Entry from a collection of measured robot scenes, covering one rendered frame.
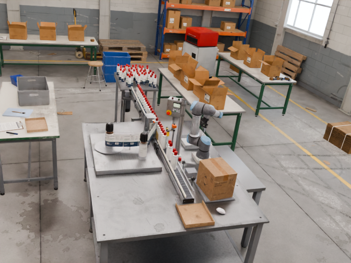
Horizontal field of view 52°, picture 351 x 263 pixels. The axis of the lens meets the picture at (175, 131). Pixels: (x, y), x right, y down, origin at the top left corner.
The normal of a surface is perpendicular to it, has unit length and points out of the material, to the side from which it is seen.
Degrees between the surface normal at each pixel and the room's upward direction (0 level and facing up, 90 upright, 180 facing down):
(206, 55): 90
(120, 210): 0
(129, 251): 1
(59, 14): 90
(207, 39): 90
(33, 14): 90
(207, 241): 1
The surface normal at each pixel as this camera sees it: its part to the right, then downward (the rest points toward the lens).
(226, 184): 0.40, 0.44
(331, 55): -0.94, 0.05
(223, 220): 0.11, -0.89
